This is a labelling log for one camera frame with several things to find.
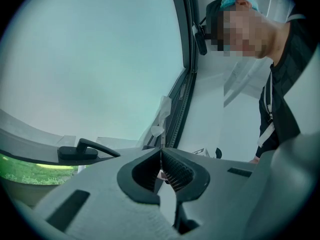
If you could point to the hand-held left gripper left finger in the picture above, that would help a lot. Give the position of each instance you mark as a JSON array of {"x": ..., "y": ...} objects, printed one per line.
[{"x": 105, "y": 184}]

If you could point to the person's right forearm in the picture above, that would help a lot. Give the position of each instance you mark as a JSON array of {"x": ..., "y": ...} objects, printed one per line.
[{"x": 254, "y": 161}]

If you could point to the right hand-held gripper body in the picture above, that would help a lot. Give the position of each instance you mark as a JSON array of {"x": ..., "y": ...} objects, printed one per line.
[{"x": 202, "y": 152}]

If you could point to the grey open window sash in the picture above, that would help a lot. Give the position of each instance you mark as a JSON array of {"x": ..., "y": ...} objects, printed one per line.
[{"x": 30, "y": 139}]

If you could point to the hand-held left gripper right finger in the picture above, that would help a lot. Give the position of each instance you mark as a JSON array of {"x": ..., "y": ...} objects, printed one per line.
[{"x": 225, "y": 196}]

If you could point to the person's head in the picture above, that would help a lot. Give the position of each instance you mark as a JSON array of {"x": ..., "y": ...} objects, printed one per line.
[{"x": 272, "y": 41}]

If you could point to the person's black clothing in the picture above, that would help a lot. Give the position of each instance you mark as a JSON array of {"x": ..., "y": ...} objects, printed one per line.
[{"x": 287, "y": 71}]

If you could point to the black head-mounted camera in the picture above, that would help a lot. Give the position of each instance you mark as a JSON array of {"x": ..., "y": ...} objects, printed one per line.
[{"x": 201, "y": 41}]

